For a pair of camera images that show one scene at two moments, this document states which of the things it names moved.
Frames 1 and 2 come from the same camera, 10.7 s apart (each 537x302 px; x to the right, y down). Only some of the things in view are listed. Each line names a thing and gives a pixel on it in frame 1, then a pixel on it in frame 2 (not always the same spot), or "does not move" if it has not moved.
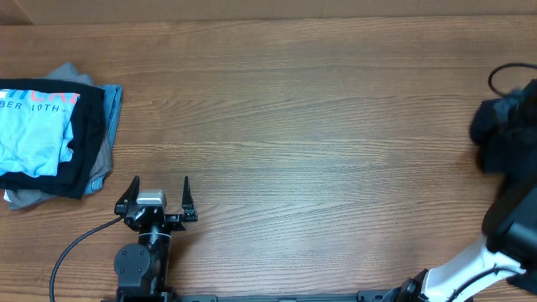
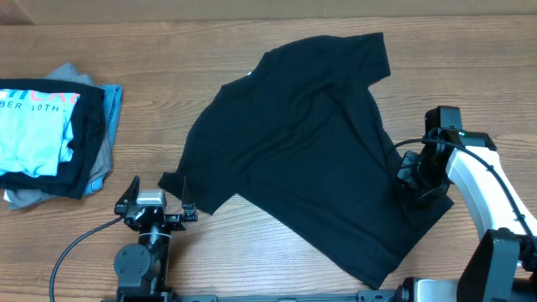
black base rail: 127,294 does not move
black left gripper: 190,215 does not move
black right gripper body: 490,128 → 408,170
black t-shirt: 505,138 → 299,143
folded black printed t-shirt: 52,135 does not move
